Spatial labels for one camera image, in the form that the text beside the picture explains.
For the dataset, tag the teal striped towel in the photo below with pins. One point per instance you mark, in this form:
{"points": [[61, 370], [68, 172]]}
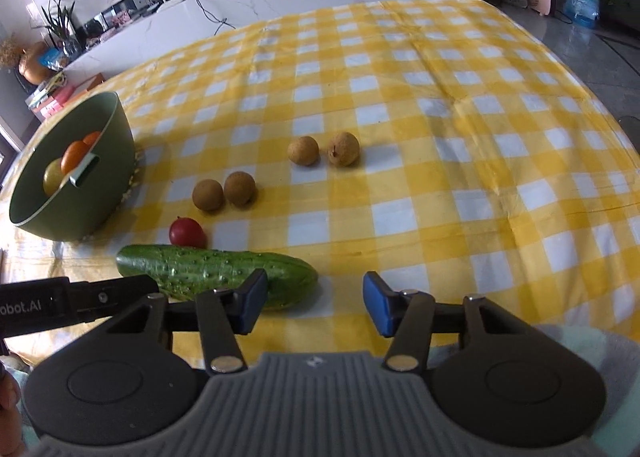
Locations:
{"points": [[615, 377]]}

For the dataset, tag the blue snack bag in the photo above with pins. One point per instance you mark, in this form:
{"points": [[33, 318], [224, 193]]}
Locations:
{"points": [[55, 58]]}

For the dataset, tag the yellow checked tablecloth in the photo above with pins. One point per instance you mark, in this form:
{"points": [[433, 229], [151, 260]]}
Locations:
{"points": [[425, 162]]}

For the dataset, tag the gold round vase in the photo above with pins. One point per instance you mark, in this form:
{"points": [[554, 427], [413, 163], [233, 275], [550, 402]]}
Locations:
{"points": [[35, 64]]}

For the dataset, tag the green colander bowl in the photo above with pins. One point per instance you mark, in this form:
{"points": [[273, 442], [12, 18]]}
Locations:
{"points": [[95, 207]]}

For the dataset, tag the red cherry tomato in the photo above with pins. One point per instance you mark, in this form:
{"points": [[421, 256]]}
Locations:
{"points": [[186, 233]]}

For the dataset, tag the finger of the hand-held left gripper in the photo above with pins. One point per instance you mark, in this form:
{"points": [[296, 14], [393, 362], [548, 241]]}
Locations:
{"points": [[100, 297]]}

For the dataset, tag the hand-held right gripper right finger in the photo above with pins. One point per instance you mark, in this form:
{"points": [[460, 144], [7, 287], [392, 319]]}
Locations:
{"points": [[377, 302]]}

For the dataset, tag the stack of pink boxes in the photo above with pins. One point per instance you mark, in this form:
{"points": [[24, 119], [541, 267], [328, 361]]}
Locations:
{"points": [[52, 104]]}

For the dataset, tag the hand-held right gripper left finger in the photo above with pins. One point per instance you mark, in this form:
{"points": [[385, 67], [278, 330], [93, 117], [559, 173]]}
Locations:
{"points": [[252, 297]]}

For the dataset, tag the green cucumber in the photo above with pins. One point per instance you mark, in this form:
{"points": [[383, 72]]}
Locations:
{"points": [[200, 269]]}

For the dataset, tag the orange cardboard box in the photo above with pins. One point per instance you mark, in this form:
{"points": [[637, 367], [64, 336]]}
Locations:
{"points": [[87, 84]]}

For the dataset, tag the yellow green pear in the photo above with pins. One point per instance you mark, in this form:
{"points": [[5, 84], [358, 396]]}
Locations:
{"points": [[52, 177]]}

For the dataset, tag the orange mandarin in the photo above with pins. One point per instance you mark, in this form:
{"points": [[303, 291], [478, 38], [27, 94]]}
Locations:
{"points": [[75, 154], [92, 137]]}

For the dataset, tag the pink patterned box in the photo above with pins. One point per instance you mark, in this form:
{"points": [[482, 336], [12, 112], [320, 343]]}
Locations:
{"points": [[121, 19]]}

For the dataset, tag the pile of books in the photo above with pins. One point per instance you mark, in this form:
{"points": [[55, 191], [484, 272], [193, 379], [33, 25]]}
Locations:
{"points": [[45, 89]]}

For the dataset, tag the leafy plant in glass vase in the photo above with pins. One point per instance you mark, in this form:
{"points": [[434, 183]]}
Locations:
{"points": [[70, 44]]}

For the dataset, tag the brown longan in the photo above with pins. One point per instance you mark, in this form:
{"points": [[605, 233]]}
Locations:
{"points": [[240, 188], [303, 150], [344, 148], [208, 195]]}

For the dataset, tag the dried yellow flowers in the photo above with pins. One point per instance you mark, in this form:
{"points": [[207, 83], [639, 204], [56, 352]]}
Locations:
{"points": [[9, 52]]}

